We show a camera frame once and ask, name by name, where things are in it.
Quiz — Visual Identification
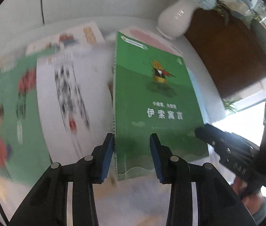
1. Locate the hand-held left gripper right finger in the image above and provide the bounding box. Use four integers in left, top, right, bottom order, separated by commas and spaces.
149, 133, 256, 226

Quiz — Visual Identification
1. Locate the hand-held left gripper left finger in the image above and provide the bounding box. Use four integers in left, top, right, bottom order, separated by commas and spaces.
9, 133, 115, 226

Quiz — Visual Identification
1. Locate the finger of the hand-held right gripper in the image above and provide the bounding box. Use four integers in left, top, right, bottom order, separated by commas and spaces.
194, 124, 261, 161

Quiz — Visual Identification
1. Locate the green book with small figure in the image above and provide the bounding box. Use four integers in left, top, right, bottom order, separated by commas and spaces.
112, 31, 209, 182

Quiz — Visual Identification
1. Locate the white book with pink blot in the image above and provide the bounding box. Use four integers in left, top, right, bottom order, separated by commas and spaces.
124, 27, 184, 57

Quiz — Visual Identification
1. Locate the person's right forearm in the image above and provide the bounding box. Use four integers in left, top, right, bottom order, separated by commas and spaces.
248, 196, 266, 225

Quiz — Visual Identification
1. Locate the person's right hand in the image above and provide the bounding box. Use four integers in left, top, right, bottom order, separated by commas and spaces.
232, 178, 266, 215

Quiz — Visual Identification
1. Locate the small green floor plant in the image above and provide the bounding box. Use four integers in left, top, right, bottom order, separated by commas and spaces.
223, 99, 240, 115

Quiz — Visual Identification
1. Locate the patterned tablecloth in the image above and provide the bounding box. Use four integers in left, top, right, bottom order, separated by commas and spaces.
0, 122, 244, 226

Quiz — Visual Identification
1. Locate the thick white book black text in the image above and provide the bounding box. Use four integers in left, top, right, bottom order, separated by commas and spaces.
36, 49, 115, 163

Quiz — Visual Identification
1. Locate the brown wooden box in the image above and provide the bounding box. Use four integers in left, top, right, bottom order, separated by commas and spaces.
184, 7, 266, 99

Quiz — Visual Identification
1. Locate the green book with boy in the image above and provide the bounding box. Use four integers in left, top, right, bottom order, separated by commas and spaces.
0, 56, 53, 186

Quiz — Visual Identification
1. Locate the white book with cartoon figure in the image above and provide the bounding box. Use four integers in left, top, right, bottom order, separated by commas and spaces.
26, 22, 105, 57

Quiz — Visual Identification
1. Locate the white vase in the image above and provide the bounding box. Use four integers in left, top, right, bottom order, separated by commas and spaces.
157, 0, 198, 40

